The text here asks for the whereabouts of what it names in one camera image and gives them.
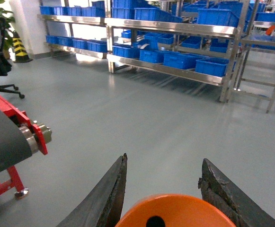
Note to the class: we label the yellow black striped cone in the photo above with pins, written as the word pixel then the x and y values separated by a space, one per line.
pixel 21 55

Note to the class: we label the steel shelf rack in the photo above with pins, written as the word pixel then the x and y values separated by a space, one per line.
pixel 212 28

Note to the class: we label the red conveyor frame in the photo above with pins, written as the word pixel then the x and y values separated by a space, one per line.
pixel 20 138

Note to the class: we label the white pillar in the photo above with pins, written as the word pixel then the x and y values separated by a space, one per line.
pixel 29 27

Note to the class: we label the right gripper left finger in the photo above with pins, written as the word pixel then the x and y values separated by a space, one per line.
pixel 103 206

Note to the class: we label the orange cylindrical cap 4680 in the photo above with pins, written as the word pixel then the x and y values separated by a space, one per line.
pixel 174 210

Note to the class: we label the blue bin rightmost lower shelf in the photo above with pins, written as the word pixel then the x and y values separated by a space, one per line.
pixel 212 66

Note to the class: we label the blue bin shelf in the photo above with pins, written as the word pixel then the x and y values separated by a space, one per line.
pixel 182 61
pixel 212 66
pixel 152 56

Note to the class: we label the steel side table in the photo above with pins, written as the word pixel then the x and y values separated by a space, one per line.
pixel 255 70

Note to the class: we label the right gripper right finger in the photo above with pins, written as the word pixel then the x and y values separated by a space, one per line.
pixel 218 190

